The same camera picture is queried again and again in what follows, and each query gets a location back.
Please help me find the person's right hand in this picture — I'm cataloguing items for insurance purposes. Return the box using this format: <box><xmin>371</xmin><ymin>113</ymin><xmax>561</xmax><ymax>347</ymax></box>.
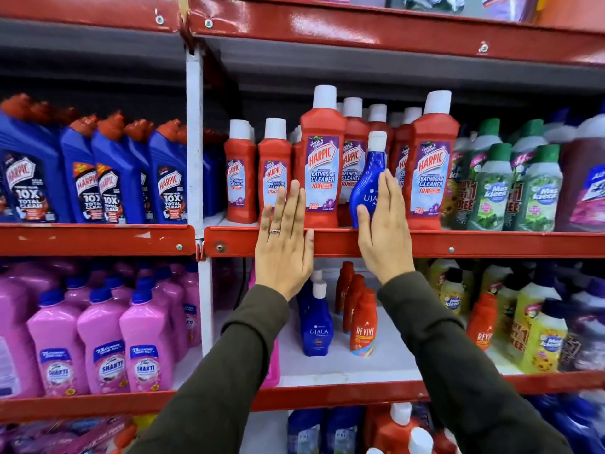
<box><xmin>356</xmin><ymin>169</ymin><xmax>416</xmax><ymax>285</ymax></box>

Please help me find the person's left hand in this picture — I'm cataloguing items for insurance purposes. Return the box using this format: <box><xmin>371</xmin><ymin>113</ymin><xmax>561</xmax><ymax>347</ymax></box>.
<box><xmin>255</xmin><ymin>179</ymin><xmax>315</xmax><ymax>302</ymax></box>

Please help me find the blue liquid bottle white cap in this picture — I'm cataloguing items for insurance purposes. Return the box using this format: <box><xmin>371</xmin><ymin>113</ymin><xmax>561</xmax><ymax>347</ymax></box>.
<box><xmin>296</xmin><ymin>269</ymin><xmax>325</xmax><ymax>327</ymax></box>
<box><xmin>301</xmin><ymin>281</ymin><xmax>335</xmax><ymax>357</ymax></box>
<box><xmin>349</xmin><ymin>131</ymin><xmax>389</xmax><ymax>228</ymax></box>

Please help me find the person's left forearm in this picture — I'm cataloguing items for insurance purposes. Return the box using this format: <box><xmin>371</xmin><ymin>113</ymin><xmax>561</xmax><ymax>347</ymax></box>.
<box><xmin>129</xmin><ymin>284</ymin><xmax>290</xmax><ymax>454</ymax></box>

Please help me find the person's right forearm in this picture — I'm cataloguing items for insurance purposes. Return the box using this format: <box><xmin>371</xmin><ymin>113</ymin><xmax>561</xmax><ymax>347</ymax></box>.
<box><xmin>377</xmin><ymin>271</ymin><xmax>575</xmax><ymax>454</ymax></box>

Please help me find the orange starch bottle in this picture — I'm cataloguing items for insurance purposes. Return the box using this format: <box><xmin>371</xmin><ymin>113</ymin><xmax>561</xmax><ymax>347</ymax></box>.
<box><xmin>342</xmin><ymin>273</ymin><xmax>366</xmax><ymax>334</ymax></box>
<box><xmin>335</xmin><ymin>261</ymin><xmax>355</xmax><ymax>316</ymax></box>
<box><xmin>349</xmin><ymin>288</ymin><xmax>378</xmax><ymax>357</ymax></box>
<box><xmin>466</xmin><ymin>291</ymin><xmax>498</xmax><ymax>352</ymax></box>

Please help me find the row of red cleaner bottles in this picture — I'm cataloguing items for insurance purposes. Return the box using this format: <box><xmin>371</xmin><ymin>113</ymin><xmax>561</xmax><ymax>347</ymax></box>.
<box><xmin>223</xmin><ymin>85</ymin><xmax>460</xmax><ymax>231</ymax></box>

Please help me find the white bottle green cap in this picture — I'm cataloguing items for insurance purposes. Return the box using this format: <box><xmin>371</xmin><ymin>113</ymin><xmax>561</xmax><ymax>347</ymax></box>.
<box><xmin>449</xmin><ymin>118</ymin><xmax>503</xmax><ymax>230</ymax></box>
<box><xmin>502</xmin><ymin>119</ymin><xmax>545</xmax><ymax>230</ymax></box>

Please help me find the pale green cleaner bottle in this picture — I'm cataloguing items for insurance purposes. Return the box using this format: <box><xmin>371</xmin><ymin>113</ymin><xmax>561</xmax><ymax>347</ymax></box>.
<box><xmin>514</xmin><ymin>144</ymin><xmax>563</xmax><ymax>232</ymax></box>
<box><xmin>467</xmin><ymin>143</ymin><xmax>514</xmax><ymax>231</ymax></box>

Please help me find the row of blue cleaner bottles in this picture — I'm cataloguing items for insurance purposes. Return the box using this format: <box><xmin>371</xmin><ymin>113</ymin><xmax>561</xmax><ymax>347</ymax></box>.
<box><xmin>0</xmin><ymin>93</ymin><xmax>228</xmax><ymax>225</ymax></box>

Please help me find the dark blue refill pouch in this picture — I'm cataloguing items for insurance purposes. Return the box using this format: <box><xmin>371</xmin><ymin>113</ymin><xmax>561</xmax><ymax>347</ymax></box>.
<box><xmin>287</xmin><ymin>409</ymin><xmax>325</xmax><ymax>454</ymax></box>
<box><xmin>325</xmin><ymin>405</ymin><xmax>365</xmax><ymax>454</ymax></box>

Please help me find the row of yellow cleaner bottles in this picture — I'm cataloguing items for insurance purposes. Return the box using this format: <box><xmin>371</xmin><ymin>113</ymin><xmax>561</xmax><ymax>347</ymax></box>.
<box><xmin>416</xmin><ymin>258</ymin><xmax>569</xmax><ymax>375</ymax></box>

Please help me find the row of pink cleaner bottles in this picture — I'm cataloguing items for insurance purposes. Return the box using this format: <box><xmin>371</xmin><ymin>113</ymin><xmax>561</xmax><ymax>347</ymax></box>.
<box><xmin>0</xmin><ymin>259</ymin><xmax>202</xmax><ymax>400</ymax></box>

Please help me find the red bottle white cap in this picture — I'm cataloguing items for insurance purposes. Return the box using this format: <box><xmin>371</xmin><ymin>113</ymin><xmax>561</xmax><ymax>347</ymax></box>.
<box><xmin>408</xmin><ymin>427</ymin><xmax>435</xmax><ymax>454</ymax></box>
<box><xmin>372</xmin><ymin>402</ymin><xmax>419</xmax><ymax>454</ymax></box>

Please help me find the large purple cleaner bottle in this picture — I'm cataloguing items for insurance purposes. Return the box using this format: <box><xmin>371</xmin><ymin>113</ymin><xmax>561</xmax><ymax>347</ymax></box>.
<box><xmin>555</xmin><ymin>114</ymin><xmax>605</xmax><ymax>233</ymax></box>

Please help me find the purple bottle dark cap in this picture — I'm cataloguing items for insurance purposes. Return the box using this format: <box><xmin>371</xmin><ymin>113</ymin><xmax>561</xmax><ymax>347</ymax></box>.
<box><xmin>566</xmin><ymin>277</ymin><xmax>605</xmax><ymax>323</ymax></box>
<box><xmin>559</xmin><ymin>311</ymin><xmax>605</xmax><ymax>372</ymax></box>

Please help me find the dark packet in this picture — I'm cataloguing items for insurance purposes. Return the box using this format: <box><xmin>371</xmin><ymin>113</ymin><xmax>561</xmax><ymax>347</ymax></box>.
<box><xmin>403</xmin><ymin>0</ymin><xmax>467</xmax><ymax>15</ymax></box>

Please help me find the purple packet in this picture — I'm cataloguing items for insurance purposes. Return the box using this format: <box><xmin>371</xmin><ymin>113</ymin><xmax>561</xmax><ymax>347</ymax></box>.
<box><xmin>481</xmin><ymin>0</ymin><xmax>540</xmax><ymax>22</ymax></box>

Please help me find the group of blue bottles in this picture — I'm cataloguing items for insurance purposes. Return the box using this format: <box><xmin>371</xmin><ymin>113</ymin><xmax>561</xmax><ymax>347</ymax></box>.
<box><xmin>526</xmin><ymin>391</ymin><xmax>605</xmax><ymax>454</ymax></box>

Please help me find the pile of pink packets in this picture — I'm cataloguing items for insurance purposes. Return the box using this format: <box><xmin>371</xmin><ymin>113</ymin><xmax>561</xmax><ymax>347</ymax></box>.
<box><xmin>0</xmin><ymin>415</ymin><xmax>139</xmax><ymax>454</ymax></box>

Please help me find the red metal shelf rail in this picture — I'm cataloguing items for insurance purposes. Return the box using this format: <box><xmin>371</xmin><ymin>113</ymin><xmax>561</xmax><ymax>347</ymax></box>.
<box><xmin>251</xmin><ymin>370</ymin><xmax>605</xmax><ymax>413</ymax></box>
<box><xmin>188</xmin><ymin>0</ymin><xmax>605</xmax><ymax>67</ymax></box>
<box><xmin>204</xmin><ymin>226</ymin><xmax>605</xmax><ymax>259</ymax></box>
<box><xmin>0</xmin><ymin>223</ymin><xmax>196</xmax><ymax>258</ymax></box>
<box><xmin>0</xmin><ymin>389</ymin><xmax>178</xmax><ymax>424</ymax></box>
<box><xmin>0</xmin><ymin>0</ymin><xmax>183</xmax><ymax>34</ymax></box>

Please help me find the white shelf upright post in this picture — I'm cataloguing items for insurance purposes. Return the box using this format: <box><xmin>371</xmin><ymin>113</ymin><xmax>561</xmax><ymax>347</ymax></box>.
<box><xmin>185</xmin><ymin>46</ymin><xmax>215</xmax><ymax>357</ymax></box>

